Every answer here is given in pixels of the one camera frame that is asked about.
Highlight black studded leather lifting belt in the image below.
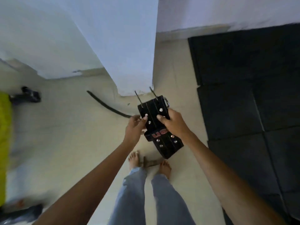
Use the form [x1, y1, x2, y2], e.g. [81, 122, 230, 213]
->
[86, 87, 185, 160]

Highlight light blue jeans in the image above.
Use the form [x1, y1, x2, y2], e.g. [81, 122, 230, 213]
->
[107, 167, 196, 225]

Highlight person's right forearm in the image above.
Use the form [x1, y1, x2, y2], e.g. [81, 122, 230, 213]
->
[180, 131, 287, 225]

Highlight person's left foot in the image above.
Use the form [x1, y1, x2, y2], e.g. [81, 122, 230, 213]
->
[128, 150, 141, 171]

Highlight yellow object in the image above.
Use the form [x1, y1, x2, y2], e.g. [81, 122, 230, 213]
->
[0, 91, 13, 207]

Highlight person's right hand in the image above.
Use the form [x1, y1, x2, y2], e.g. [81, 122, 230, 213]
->
[156, 108, 193, 141]

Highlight person's left forearm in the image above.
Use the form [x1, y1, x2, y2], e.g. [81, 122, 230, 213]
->
[32, 140, 139, 225]

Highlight person's foot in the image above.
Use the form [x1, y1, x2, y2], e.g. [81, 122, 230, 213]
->
[158, 160, 172, 179]
[128, 150, 141, 171]

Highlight black rubber floor mat tiles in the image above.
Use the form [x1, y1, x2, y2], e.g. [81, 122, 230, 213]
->
[187, 23, 300, 225]

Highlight person's left hand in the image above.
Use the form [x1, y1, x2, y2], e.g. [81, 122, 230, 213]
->
[123, 115, 148, 148]

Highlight person's right foot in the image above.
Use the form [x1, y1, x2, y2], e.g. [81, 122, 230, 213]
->
[158, 160, 172, 179]

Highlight small black object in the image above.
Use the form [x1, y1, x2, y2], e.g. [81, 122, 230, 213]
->
[9, 86, 42, 104]

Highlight dark blue object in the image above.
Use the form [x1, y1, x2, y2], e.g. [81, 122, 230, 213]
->
[0, 203, 44, 225]

